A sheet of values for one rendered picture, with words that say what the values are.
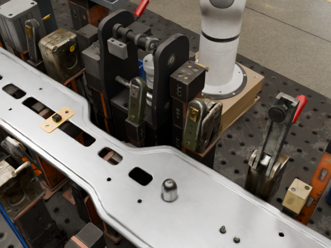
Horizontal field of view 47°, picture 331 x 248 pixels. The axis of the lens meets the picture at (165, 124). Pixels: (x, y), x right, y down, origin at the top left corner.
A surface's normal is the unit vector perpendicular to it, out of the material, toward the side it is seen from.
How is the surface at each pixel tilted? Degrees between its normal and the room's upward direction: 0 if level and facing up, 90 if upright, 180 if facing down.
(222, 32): 95
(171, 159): 0
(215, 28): 99
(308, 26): 0
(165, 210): 0
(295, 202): 90
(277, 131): 81
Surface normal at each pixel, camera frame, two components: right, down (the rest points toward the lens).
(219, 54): -0.03, 0.75
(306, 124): -0.02, -0.68
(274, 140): -0.61, 0.47
